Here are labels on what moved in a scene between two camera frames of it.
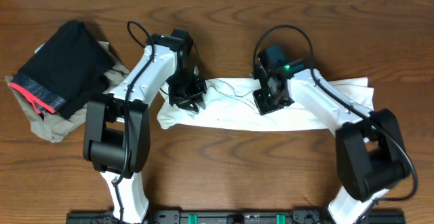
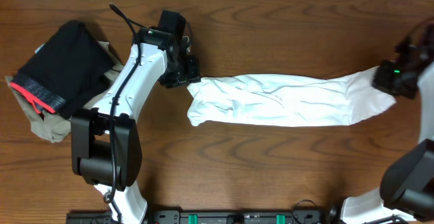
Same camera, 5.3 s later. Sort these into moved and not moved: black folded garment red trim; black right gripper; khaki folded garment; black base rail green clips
Moved: black right gripper
Not moved: khaki folded garment; black base rail green clips; black folded garment red trim
